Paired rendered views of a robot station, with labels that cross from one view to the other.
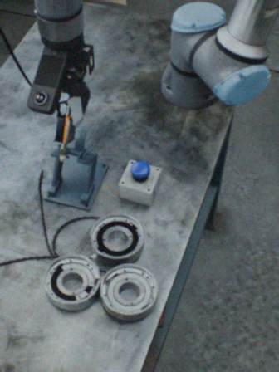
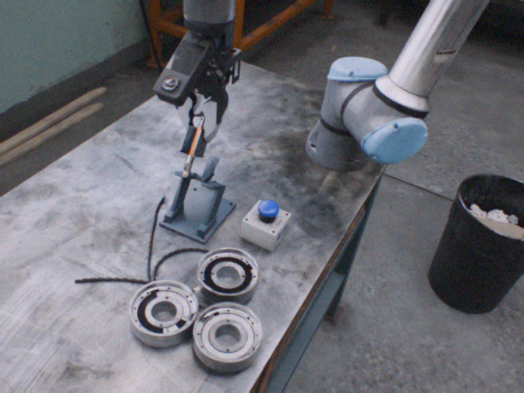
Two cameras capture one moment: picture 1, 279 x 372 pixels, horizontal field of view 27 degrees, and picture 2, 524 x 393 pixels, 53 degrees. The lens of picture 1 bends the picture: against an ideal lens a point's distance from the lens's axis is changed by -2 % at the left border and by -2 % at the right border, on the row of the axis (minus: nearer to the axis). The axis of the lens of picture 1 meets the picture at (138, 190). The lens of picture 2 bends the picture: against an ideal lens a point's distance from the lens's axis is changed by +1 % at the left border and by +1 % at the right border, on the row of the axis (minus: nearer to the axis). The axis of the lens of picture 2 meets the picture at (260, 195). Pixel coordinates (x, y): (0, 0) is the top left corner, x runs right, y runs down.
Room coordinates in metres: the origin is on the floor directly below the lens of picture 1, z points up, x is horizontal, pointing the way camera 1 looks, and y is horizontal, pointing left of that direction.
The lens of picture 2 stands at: (0.05, -0.04, 1.51)
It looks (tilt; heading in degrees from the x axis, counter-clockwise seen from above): 41 degrees down; 4
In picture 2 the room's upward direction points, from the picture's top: 8 degrees clockwise
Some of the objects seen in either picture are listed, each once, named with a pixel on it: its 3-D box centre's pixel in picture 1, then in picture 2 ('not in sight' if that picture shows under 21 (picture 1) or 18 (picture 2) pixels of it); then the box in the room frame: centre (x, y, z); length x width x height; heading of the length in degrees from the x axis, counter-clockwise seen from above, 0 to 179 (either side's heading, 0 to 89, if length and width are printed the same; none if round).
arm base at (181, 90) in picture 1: (193, 72); (341, 134); (1.08, -0.13, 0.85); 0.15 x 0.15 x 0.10
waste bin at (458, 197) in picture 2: not in sight; (483, 248); (1.50, -0.76, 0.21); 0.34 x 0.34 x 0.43
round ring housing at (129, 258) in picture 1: (117, 240); (228, 277); (0.62, 0.04, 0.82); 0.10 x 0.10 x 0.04
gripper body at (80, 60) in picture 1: (66, 56); (209, 52); (0.79, 0.13, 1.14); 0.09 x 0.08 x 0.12; 164
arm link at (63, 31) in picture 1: (58, 20); (207, 1); (0.79, 0.13, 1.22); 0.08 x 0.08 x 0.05
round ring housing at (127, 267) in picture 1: (129, 293); (227, 338); (0.50, 0.01, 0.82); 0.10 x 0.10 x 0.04
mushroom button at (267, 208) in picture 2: (140, 174); (267, 215); (0.76, 0.00, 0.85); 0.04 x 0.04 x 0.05
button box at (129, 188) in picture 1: (141, 180); (267, 223); (0.77, -0.01, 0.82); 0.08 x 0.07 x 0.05; 161
